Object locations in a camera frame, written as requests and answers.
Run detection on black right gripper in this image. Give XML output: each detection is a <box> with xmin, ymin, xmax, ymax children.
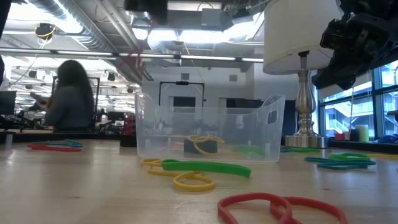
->
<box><xmin>322</xmin><ymin>12</ymin><xmax>385</xmax><ymax>90</ymax></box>

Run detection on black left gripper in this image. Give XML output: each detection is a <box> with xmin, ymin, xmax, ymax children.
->
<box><xmin>124</xmin><ymin>0</ymin><xmax>169</xmax><ymax>24</ymax></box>

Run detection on clear plastic bin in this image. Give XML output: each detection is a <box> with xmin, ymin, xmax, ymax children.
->
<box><xmin>134</xmin><ymin>93</ymin><xmax>286</xmax><ymax>164</ymax></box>

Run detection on bands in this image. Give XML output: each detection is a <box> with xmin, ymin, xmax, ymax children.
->
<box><xmin>187</xmin><ymin>134</ymin><xmax>225</xmax><ymax>156</ymax></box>

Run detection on red rubber band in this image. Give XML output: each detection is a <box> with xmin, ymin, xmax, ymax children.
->
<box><xmin>216</xmin><ymin>192</ymin><xmax>349</xmax><ymax>224</ymax></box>
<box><xmin>26</xmin><ymin>143</ymin><xmax>83</xmax><ymax>153</ymax></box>

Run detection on wide green rubber band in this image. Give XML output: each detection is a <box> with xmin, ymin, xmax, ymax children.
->
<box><xmin>160</xmin><ymin>159</ymin><xmax>252</xmax><ymax>179</ymax></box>

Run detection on yellow rubber band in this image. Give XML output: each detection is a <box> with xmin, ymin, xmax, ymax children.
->
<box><xmin>140</xmin><ymin>157</ymin><xmax>216</xmax><ymax>193</ymax></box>

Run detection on white shade silver table lamp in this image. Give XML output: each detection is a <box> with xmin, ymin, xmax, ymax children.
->
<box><xmin>262</xmin><ymin>0</ymin><xmax>345</xmax><ymax>149</ymax></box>

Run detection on pale green cylinder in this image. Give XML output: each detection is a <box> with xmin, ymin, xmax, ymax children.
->
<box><xmin>355</xmin><ymin>124</ymin><xmax>370</xmax><ymax>143</ymax></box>

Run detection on long ceiling light bar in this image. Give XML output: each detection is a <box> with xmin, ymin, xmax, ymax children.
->
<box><xmin>0</xmin><ymin>47</ymin><xmax>265</xmax><ymax>63</ymax></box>

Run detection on dark blue panel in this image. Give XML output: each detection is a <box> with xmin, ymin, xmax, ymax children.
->
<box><xmin>283</xmin><ymin>99</ymin><xmax>297</xmax><ymax>147</ymax></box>

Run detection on blue object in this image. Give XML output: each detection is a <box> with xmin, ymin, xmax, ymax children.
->
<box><xmin>373</xmin><ymin>134</ymin><xmax>398</xmax><ymax>144</ymax></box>

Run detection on red cabinet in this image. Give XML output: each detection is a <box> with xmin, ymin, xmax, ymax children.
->
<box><xmin>124</xmin><ymin>113</ymin><xmax>137</xmax><ymax>135</ymax></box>

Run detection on person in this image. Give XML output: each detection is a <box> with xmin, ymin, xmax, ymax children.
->
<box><xmin>30</xmin><ymin>59</ymin><xmax>96</xmax><ymax>131</ymax></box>

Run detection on black monitor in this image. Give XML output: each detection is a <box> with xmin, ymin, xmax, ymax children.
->
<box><xmin>0</xmin><ymin>90</ymin><xmax>17</xmax><ymax>116</ymax></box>

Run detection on silver ventilation duct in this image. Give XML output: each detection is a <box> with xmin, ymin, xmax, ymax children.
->
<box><xmin>18</xmin><ymin>0</ymin><xmax>153</xmax><ymax>82</ymax></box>

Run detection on black doorway frame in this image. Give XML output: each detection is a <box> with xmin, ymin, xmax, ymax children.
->
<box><xmin>158</xmin><ymin>80</ymin><xmax>206</xmax><ymax>108</ymax></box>

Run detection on yellow ceiling cable coil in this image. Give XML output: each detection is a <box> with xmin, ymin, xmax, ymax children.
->
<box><xmin>33</xmin><ymin>22</ymin><xmax>58</xmax><ymax>50</ymax></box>

